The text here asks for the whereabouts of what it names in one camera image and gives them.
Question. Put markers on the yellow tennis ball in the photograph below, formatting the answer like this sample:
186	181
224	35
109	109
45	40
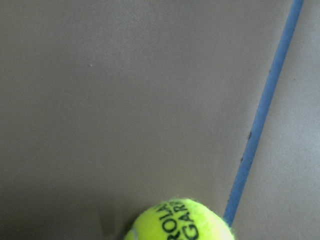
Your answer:
179	219

